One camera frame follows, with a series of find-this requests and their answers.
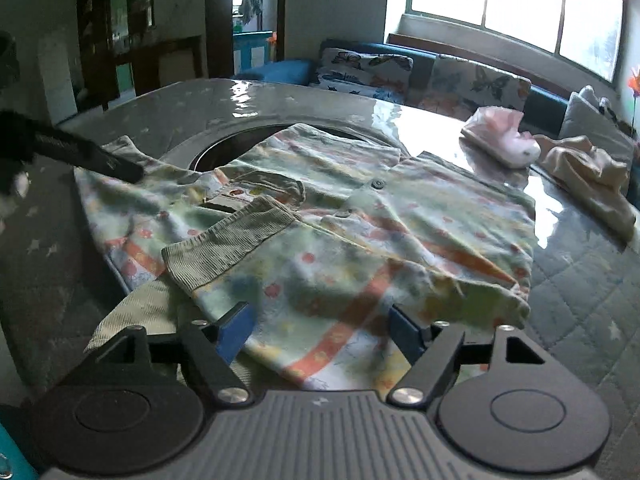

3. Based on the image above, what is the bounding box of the dark wooden cabinet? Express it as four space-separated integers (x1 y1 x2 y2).
76 0 155 108

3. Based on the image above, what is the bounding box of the grey plain cushion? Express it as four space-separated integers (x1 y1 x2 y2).
559 92 634 166

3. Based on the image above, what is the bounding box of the pink tissue pack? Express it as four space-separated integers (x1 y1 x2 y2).
461 106 541 169

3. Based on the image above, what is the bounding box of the blue sofa bench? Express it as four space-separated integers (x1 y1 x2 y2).
232 39 640 196

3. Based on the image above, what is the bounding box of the green framed window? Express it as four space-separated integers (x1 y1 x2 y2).
405 0 625 84

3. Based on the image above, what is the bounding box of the butterfly cushion left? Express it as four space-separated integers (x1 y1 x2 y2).
312 48 413 104

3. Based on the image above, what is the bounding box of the butterfly cushion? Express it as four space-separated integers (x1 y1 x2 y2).
413 54 532 120
312 48 413 104

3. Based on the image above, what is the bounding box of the black round induction cooktop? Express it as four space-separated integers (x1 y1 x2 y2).
186 123 371 174

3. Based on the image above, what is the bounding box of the butterfly cushion middle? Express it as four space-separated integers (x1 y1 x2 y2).
413 54 532 120

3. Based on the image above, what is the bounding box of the cream folded garment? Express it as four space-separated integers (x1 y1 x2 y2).
534 134 636 242

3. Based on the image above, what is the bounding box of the colourful pinwheel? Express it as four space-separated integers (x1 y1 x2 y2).
627 66 640 128

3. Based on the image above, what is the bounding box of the floral green children's shirt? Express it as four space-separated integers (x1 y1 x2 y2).
74 124 536 393

